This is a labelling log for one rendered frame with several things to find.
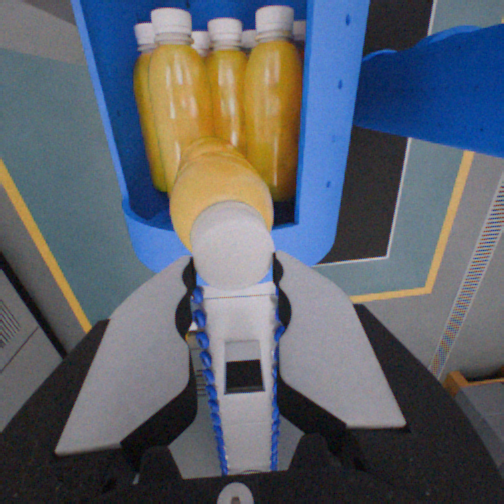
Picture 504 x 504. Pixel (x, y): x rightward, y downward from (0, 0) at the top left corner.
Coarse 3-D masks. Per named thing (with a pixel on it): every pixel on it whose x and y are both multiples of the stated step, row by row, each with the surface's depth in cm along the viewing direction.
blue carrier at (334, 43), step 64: (128, 0) 32; (192, 0) 36; (256, 0) 37; (320, 0) 18; (128, 64) 33; (320, 64) 20; (128, 128) 34; (320, 128) 23; (128, 192) 34; (320, 192) 26; (320, 256) 31
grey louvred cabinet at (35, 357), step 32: (0, 256) 155; (0, 288) 148; (0, 320) 145; (32, 320) 168; (0, 352) 144; (32, 352) 165; (64, 352) 198; (0, 384) 142; (32, 384) 162; (0, 416) 140
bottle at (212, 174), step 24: (192, 144) 24; (216, 144) 21; (192, 168) 16; (216, 168) 15; (240, 168) 15; (192, 192) 14; (216, 192) 14; (240, 192) 14; (264, 192) 16; (192, 216) 14; (264, 216) 15; (192, 240) 14
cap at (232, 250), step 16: (208, 224) 12; (224, 224) 11; (240, 224) 12; (256, 224) 12; (208, 240) 12; (224, 240) 12; (240, 240) 12; (256, 240) 12; (272, 240) 12; (208, 256) 12; (224, 256) 12; (240, 256) 12; (256, 256) 13; (272, 256) 13; (208, 272) 12; (224, 272) 13; (240, 272) 13; (256, 272) 13; (224, 288) 13; (240, 288) 13
